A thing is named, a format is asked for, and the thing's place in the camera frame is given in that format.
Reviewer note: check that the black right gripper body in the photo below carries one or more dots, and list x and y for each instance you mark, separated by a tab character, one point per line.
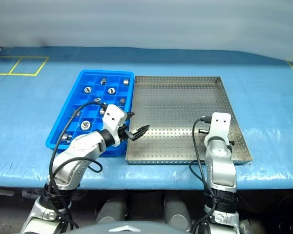
203	131

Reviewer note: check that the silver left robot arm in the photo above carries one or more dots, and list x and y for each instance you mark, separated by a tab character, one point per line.
83	146

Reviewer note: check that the perforated metal tray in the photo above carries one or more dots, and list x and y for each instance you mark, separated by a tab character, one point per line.
173	109

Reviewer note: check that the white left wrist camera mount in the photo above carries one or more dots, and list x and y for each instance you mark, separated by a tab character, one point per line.
113	119

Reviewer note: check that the blue plastic table cover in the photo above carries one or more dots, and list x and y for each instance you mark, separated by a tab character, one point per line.
27	109

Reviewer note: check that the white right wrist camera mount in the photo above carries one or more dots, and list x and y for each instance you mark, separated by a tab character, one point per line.
219	124

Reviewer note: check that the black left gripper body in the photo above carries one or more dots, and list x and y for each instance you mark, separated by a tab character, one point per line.
123	132

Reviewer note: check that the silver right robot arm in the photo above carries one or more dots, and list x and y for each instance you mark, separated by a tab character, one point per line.
219	158

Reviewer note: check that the dark grey rounded shape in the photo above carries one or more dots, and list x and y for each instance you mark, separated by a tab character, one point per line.
175	212
111	210

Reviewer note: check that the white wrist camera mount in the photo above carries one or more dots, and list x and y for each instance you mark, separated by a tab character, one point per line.
219	124
113	119

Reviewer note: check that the grey robot torso dome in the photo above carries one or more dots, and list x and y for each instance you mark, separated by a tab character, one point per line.
129	229

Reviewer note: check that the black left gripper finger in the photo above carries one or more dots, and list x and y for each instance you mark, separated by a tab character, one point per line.
139	132
130	115

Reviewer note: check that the blue compartment tray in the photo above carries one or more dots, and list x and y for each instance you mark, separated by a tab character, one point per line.
92	84

